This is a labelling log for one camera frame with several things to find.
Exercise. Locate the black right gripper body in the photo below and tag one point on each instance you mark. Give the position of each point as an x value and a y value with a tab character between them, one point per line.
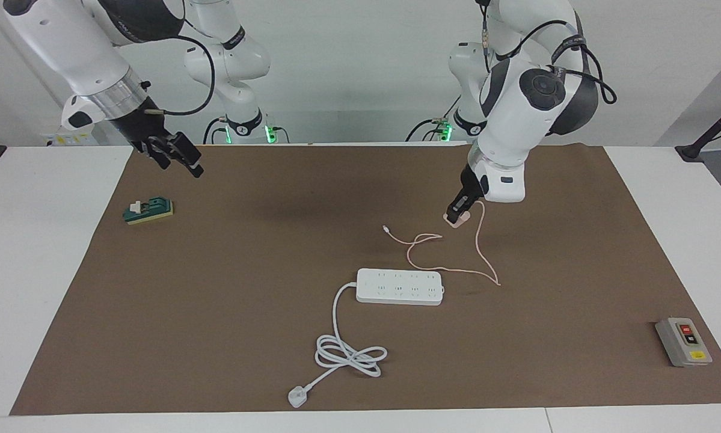
138	126

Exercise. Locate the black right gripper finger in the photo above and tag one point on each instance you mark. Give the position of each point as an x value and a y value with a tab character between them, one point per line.
159	155
186	153

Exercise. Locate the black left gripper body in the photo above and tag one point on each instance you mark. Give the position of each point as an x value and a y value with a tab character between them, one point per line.
471	180

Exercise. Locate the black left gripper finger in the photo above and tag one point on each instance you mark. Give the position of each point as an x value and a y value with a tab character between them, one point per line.
453	211
465	203

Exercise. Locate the pink charger block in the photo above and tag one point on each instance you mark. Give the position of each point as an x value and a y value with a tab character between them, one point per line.
461	220

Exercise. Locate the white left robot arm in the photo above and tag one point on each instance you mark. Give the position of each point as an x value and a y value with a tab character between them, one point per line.
510	120

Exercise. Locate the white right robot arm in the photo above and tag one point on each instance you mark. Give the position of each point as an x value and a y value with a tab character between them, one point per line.
71	54

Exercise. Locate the white power strip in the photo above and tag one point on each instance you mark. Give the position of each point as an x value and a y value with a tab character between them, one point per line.
399	288

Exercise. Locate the green board with white connector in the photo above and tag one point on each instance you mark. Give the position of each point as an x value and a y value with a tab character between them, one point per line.
150	211

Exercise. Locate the white device with yellow labels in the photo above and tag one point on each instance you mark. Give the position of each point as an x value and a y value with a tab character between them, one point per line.
65	140

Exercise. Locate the brown table mat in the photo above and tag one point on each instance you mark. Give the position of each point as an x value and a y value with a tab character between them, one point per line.
216	300

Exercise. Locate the black slanted stand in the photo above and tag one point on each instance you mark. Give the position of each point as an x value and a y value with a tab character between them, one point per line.
712	129

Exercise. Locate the grey on-off switch box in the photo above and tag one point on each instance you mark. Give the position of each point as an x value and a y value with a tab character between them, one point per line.
682	343

